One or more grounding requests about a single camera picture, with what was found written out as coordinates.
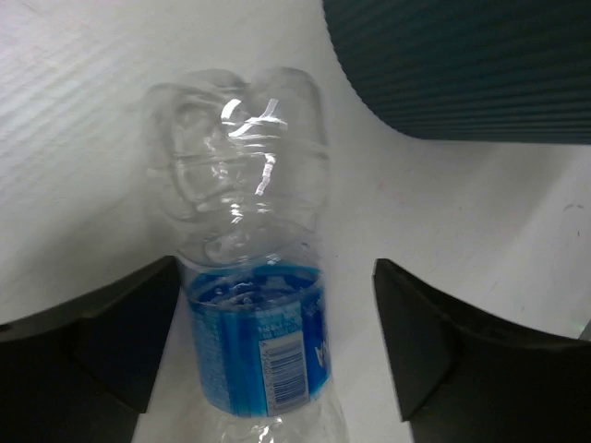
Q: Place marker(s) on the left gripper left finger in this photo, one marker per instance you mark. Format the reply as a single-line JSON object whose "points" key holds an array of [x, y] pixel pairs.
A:
{"points": [[84, 370]]}

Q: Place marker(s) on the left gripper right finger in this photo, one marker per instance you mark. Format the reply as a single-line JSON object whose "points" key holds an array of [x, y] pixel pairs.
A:
{"points": [[464, 375]]}

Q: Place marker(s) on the blue label bottle white cap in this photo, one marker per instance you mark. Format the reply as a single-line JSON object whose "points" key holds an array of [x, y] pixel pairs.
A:
{"points": [[238, 178]]}

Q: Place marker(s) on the dark green plastic bin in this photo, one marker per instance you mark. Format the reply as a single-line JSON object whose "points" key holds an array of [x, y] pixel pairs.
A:
{"points": [[487, 70]]}

